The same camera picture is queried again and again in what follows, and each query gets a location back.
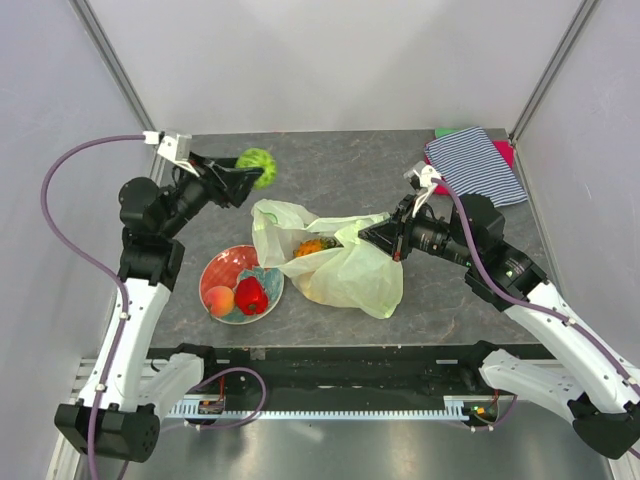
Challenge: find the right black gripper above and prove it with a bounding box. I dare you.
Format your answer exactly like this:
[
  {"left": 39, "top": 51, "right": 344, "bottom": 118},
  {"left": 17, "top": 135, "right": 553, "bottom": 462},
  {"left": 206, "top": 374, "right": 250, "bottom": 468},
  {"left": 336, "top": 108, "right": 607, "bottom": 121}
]
[{"left": 360, "top": 192, "right": 478, "bottom": 267}]

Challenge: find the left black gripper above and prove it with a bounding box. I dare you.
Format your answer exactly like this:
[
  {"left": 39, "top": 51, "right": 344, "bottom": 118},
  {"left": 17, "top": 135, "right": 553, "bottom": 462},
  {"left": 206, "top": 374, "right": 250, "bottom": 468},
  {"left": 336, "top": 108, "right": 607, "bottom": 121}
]
[{"left": 160, "top": 150, "right": 264, "bottom": 238}]

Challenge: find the green toy guava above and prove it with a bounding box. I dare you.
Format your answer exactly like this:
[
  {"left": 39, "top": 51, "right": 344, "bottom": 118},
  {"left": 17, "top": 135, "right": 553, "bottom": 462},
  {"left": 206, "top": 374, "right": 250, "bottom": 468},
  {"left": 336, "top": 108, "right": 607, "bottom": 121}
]
[{"left": 235, "top": 148, "right": 278, "bottom": 190}]

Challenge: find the green avocado print plastic bag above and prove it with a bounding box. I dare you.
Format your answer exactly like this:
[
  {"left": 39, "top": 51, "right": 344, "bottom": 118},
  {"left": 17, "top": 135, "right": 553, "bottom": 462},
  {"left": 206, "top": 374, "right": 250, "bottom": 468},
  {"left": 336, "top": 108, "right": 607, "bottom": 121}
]
[{"left": 251, "top": 199, "right": 404, "bottom": 319}]

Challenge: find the orange toy pineapple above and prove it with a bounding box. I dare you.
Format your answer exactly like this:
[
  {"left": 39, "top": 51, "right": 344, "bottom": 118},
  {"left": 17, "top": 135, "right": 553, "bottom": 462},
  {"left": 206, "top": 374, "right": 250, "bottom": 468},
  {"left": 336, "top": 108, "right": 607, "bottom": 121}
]
[{"left": 293, "top": 237, "right": 342, "bottom": 258}]

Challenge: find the red toy bell pepper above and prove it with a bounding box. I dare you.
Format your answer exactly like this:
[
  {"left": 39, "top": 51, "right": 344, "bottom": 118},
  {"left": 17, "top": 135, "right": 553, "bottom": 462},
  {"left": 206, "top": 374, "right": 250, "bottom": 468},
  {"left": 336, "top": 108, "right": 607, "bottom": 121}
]
[{"left": 235, "top": 276, "right": 269, "bottom": 315}]

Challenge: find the red yellow toy peach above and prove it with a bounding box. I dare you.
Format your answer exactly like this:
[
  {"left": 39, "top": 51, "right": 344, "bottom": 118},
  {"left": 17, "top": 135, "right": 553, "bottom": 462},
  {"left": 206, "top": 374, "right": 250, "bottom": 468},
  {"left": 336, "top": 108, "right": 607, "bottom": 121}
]
[{"left": 202, "top": 285, "right": 235, "bottom": 317}]

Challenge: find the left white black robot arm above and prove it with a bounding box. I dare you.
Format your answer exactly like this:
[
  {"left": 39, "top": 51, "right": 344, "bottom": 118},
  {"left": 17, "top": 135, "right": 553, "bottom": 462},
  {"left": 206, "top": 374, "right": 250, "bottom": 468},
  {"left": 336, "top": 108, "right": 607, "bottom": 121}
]
[{"left": 54, "top": 154, "right": 265, "bottom": 463}]

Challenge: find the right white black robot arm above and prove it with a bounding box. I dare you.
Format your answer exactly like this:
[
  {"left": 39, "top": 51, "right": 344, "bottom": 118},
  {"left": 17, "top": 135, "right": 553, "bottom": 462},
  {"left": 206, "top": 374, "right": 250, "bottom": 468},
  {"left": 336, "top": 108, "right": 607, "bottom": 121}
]
[{"left": 358, "top": 194, "right": 639, "bottom": 459}]

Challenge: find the patterned ceramic plate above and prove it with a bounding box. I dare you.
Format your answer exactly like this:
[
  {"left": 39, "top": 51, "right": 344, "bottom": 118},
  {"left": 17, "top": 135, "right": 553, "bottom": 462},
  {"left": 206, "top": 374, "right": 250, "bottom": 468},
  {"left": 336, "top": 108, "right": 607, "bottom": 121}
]
[{"left": 199, "top": 245, "right": 284, "bottom": 326}]

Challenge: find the blue white striped cloth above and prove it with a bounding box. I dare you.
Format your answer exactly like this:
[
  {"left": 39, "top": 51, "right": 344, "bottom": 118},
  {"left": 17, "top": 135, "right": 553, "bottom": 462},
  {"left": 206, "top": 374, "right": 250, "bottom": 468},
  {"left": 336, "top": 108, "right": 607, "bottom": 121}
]
[{"left": 425, "top": 127, "right": 528, "bottom": 207}]

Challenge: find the green folded cloth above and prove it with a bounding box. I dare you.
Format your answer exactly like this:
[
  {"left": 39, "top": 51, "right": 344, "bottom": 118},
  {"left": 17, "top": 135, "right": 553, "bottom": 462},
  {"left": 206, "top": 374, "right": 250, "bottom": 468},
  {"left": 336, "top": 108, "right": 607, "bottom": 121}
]
[{"left": 434, "top": 128, "right": 458, "bottom": 139}]

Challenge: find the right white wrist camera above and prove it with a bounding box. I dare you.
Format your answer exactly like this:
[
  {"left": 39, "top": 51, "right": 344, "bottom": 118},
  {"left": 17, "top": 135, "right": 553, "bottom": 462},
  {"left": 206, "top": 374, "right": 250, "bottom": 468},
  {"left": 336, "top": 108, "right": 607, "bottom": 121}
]
[{"left": 403, "top": 162, "right": 442, "bottom": 218}]

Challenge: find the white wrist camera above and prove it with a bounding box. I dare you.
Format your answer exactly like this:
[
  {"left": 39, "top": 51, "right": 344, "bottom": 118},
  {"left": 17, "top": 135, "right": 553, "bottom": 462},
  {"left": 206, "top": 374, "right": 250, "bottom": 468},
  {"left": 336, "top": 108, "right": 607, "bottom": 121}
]
[
  {"left": 403, "top": 162, "right": 442, "bottom": 218},
  {"left": 143, "top": 131, "right": 198, "bottom": 176}
]

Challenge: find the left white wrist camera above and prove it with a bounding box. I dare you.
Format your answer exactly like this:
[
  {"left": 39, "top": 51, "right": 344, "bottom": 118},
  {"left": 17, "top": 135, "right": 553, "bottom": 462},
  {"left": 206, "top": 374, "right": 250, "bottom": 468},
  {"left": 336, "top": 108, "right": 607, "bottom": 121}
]
[{"left": 143, "top": 131, "right": 198, "bottom": 176}]

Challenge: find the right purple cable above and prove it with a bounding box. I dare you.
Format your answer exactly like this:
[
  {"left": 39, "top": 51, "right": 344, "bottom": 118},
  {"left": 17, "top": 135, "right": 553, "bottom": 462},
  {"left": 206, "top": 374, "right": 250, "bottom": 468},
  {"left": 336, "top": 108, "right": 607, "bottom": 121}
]
[{"left": 429, "top": 177, "right": 640, "bottom": 459}]

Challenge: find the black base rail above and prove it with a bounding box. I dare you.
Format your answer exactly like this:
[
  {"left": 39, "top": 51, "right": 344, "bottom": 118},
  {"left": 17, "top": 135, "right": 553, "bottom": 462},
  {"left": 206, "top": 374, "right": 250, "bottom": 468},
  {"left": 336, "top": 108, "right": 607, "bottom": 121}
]
[{"left": 147, "top": 340, "right": 524, "bottom": 401}]

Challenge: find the grey slotted cable duct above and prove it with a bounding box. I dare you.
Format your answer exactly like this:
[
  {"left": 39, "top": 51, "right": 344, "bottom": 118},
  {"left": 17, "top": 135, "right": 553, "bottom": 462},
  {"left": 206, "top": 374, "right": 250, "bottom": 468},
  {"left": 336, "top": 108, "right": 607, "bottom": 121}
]
[{"left": 166, "top": 396, "right": 492, "bottom": 422}]

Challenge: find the left aluminium frame post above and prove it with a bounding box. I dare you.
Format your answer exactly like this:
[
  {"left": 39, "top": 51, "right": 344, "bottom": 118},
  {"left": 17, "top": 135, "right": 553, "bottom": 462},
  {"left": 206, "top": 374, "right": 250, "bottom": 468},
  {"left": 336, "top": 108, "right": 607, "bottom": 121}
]
[{"left": 69, "top": 0, "right": 156, "bottom": 130}]

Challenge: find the aluminium frame post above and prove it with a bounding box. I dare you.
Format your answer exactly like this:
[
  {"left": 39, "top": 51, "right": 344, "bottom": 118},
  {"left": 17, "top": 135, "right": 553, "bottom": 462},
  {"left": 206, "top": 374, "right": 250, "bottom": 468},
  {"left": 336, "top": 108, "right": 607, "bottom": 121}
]
[
  {"left": 508, "top": 0, "right": 601, "bottom": 144},
  {"left": 69, "top": 0, "right": 156, "bottom": 130}
]

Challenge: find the right aluminium frame post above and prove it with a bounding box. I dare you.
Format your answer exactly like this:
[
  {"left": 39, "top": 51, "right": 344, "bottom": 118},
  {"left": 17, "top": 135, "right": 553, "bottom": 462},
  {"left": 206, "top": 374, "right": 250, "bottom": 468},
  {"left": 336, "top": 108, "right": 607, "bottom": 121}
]
[{"left": 508, "top": 0, "right": 601, "bottom": 144}]

